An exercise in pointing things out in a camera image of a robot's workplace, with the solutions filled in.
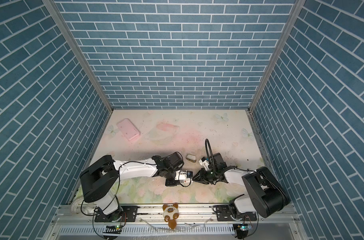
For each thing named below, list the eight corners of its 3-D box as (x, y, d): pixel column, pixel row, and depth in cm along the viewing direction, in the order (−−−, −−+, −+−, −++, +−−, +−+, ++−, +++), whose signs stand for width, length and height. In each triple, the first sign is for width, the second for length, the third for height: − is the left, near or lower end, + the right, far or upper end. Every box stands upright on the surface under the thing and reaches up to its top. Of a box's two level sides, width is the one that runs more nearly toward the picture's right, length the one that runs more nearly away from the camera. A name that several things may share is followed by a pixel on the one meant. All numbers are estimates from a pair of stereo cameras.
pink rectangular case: (116, 124, 113) (114, 122, 111) (126, 118, 117) (125, 116, 115) (131, 142, 103) (130, 140, 101) (142, 134, 107) (141, 132, 105)
